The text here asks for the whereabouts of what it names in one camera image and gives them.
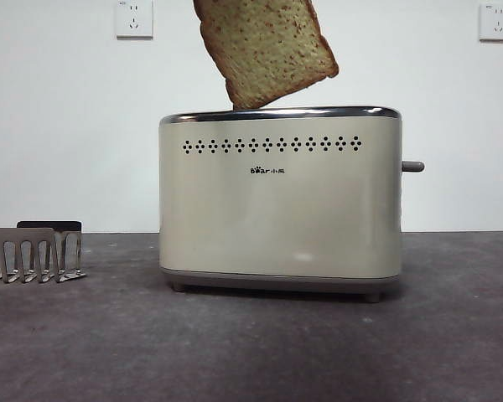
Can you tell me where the brown-crusted bread slice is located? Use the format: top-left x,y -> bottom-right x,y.
192,0 -> 340,111

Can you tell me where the cream two-slot toaster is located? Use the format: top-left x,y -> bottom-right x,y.
158,105 -> 402,303

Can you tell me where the silver metal toast rack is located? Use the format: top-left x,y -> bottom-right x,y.
0,220 -> 87,285

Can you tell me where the white wall socket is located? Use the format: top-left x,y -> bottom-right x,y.
116,0 -> 154,40
479,3 -> 503,42

